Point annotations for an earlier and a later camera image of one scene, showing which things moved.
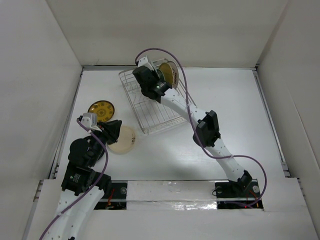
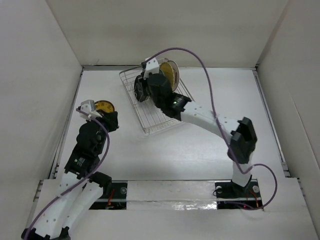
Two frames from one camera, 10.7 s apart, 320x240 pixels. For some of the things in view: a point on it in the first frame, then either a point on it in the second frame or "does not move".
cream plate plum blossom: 126,141 -> 138,89
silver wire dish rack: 152,116 does not move
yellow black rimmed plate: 104,109 does not move
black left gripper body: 108,135 -> 109,124
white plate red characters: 175,73 does not move
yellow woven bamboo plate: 167,71 does not move
